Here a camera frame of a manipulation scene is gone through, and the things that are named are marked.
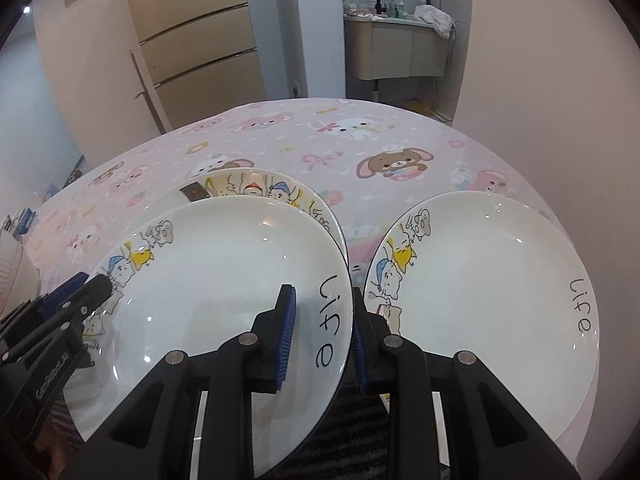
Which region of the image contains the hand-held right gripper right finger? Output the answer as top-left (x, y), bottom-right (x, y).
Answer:
top-left (350, 285), bottom-right (583, 480)

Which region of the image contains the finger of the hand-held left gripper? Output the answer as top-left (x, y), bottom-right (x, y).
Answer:
top-left (0, 272), bottom-right (90, 333)
top-left (0, 274), bottom-right (114, 357)

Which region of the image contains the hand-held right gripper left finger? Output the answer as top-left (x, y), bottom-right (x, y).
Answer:
top-left (87, 284), bottom-right (298, 480)

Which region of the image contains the white cartoon print plate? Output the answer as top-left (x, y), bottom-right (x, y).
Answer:
top-left (177, 167), bottom-right (348, 261)
top-left (62, 195), bottom-right (354, 468)
top-left (362, 190), bottom-right (601, 453)

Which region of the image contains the grey striped mat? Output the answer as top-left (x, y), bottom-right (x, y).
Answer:
top-left (47, 382), bottom-right (396, 480)

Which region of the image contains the blue book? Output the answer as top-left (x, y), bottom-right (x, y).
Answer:
top-left (0, 207), bottom-right (38, 241)

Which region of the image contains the pink cartoon print tablecloth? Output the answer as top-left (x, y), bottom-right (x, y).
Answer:
top-left (20, 97), bottom-right (601, 461)

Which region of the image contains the yellow floor mat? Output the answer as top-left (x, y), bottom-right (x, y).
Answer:
top-left (405, 100), bottom-right (453, 123)

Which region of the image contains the beige three-door refrigerator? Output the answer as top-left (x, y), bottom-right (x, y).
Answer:
top-left (120, 0), bottom-right (268, 136)

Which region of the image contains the beige vanity cabinet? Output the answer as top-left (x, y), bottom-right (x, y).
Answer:
top-left (342, 12), bottom-right (451, 81)

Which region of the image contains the white towel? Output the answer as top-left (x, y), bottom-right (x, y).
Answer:
top-left (414, 4), bottom-right (457, 40)

